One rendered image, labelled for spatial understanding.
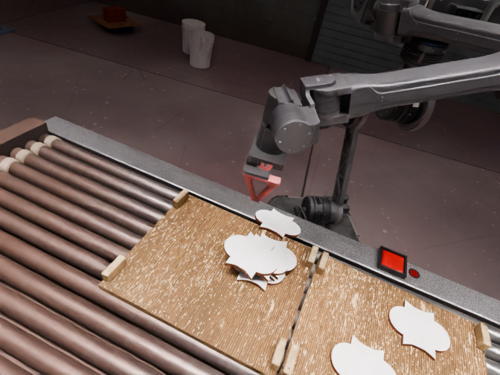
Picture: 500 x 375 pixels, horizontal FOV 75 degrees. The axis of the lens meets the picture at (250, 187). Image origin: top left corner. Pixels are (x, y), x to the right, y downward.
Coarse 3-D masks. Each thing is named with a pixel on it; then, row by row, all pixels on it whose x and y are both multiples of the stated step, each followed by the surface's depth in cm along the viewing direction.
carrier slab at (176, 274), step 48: (144, 240) 80; (192, 240) 82; (288, 240) 88; (144, 288) 70; (192, 288) 72; (240, 288) 74; (288, 288) 77; (192, 336) 65; (240, 336) 66; (288, 336) 68
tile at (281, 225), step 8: (256, 216) 92; (264, 216) 93; (272, 216) 94; (280, 216) 96; (264, 224) 90; (272, 224) 91; (280, 224) 92; (288, 224) 93; (296, 224) 94; (272, 232) 89; (280, 232) 88; (288, 232) 89; (296, 232) 90
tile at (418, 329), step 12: (396, 312) 76; (408, 312) 76; (420, 312) 77; (396, 324) 73; (408, 324) 74; (420, 324) 75; (432, 324) 75; (408, 336) 72; (420, 336) 72; (432, 336) 73; (444, 336) 73; (420, 348) 70; (432, 348) 71; (444, 348) 71
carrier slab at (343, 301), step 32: (320, 256) 86; (320, 288) 78; (352, 288) 80; (384, 288) 82; (320, 320) 72; (352, 320) 73; (384, 320) 75; (448, 320) 78; (320, 352) 67; (384, 352) 69; (416, 352) 70; (448, 352) 72; (480, 352) 73
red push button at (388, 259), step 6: (384, 252) 92; (390, 252) 92; (384, 258) 90; (390, 258) 91; (396, 258) 91; (402, 258) 92; (384, 264) 89; (390, 264) 89; (396, 264) 89; (402, 264) 90; (402, 270) 88
